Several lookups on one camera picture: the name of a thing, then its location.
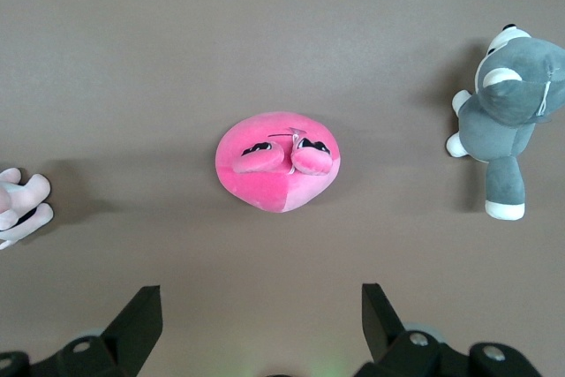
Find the pink round plush toy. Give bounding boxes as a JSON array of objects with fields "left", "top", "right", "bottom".
[{"left": 215, "top": 111, "right": 343, "bottom": 214}]

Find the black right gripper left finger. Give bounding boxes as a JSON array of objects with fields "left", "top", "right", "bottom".
[{"left": 0, "top": 283, "right": 163, "bottom": 377}]

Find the grey and white husky plush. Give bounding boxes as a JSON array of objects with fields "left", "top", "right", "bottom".
[{"left": 445, "top": 23, "right": 565, "bottom": 221}]

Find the white and pink puppy plush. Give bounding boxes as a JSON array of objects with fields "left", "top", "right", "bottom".
[{"left": 0, "top": 168, "right": 54, "bottom": 250}]

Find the brown table cover mat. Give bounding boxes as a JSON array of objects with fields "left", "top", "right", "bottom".
[{"left": 0, "top": 0, "right": 565, "bottom": 377}]

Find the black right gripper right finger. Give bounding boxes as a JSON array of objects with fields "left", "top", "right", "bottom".
[{"left": 352, "top": 283, "right": 542, "bottom": 377}]

